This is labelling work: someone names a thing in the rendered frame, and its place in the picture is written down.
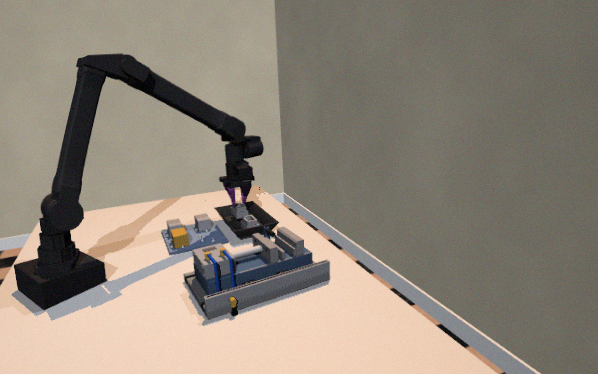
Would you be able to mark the brass-yellow block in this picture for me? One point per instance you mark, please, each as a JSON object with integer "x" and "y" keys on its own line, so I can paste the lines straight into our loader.
{"x": 180, "y": 237}

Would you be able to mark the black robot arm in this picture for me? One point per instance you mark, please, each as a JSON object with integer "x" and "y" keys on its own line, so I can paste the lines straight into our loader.
{"x": 57, "y": 253}

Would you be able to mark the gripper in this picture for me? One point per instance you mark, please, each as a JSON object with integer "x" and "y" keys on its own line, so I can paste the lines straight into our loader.
{"x": 231, "y": 187}

